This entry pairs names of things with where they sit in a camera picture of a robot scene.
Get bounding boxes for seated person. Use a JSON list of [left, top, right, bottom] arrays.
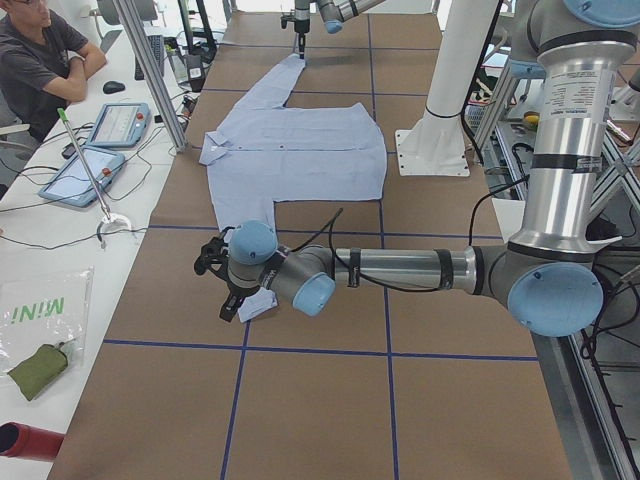
[[1, 1, 107, 142]]

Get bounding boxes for upper teach pendant tablet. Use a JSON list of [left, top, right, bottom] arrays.
[[86, 103, 150, 149]]

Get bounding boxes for black computer mouse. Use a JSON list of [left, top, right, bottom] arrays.
[[102, 81, 126, 95]]

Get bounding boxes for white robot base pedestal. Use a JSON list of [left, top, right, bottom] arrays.
[[395, 0, 501, 177]]

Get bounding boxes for green handled reacher stick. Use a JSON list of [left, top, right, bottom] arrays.
[[57, 108, 133, 250]]

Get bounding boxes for green fabric pouch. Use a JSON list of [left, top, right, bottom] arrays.
[[8, 341, 74, 401]]

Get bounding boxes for light blue striped shirt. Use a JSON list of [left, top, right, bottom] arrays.
[[200, 54, 387, 320]]

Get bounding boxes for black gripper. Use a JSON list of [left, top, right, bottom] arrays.
[[281, 8, 310, 60], [194, 227, 250, 322]]

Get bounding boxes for lower teach pendant tablet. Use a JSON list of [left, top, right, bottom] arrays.
[[38, 146, 125, 207]]

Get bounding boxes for black keyboard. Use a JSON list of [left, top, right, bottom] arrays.
[[133, 33, 166, 81]]

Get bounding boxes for aluminium frame post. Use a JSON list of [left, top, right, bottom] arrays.
[[114, 0, 187, 153]]

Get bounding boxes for red cylinder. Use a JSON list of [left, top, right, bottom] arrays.
[[1, 422, 65, 462]]

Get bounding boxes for teach pendant tablet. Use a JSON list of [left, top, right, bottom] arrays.
[[38, 146, 125, 207], [86, 103, 150, 149]]

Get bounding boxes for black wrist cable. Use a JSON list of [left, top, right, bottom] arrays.
[[287, 207, 531, 294]]

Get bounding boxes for clear plastic bag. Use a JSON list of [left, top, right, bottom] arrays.
[[1, 267, 94, 386]]

